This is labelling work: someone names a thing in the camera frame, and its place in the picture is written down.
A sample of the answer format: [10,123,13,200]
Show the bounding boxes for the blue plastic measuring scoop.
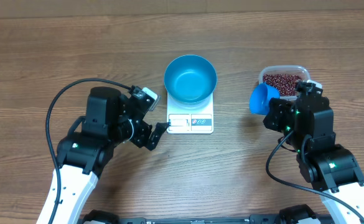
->
[249,83,280,116]

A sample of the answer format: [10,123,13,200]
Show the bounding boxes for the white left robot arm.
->
[37,86,169,223]

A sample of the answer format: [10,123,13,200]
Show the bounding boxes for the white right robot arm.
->
[261,81,364,223]

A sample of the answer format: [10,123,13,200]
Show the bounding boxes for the white digital kitchen scale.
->
[166,93,214,134]

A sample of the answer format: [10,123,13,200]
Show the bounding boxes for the teal metal bowl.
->
[164,55,218,104]

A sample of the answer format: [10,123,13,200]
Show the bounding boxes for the red adzuki beans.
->
[263,73,302,96]

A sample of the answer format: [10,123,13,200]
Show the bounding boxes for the clear plastic container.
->
[258,65,310,101]

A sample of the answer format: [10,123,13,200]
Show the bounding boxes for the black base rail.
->
[78,203,337,224]

